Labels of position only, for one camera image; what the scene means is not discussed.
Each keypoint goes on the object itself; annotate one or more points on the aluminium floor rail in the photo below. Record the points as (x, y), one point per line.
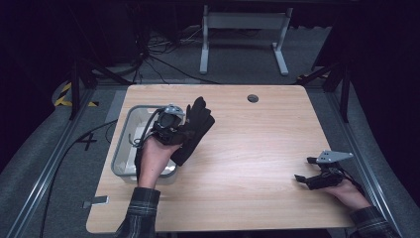
(49, 168)
(363, 158)

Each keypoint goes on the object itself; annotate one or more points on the grey table grommet cover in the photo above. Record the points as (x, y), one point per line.
(253, 98)

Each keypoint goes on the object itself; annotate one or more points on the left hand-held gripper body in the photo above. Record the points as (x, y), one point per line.
(168, 124)

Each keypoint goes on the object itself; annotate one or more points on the person's left hand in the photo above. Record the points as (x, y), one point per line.
(153, 162)

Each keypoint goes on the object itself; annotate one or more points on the person's right hand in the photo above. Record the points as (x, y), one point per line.
(348, 195)

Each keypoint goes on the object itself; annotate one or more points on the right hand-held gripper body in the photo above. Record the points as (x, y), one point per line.
(325, 178)

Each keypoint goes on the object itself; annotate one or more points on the yellow black hazard tape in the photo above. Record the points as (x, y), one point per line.
(64, 95)

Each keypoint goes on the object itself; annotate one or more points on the black metal stand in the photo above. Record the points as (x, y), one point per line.
(75, 89)
(345, 92)

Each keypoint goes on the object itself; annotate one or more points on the white plastic bin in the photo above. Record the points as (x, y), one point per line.
(127, 155)

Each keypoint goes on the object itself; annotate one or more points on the white desk frame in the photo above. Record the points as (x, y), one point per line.
(244, 20)

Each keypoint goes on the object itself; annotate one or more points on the small metal clip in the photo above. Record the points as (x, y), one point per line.
(97, 200)

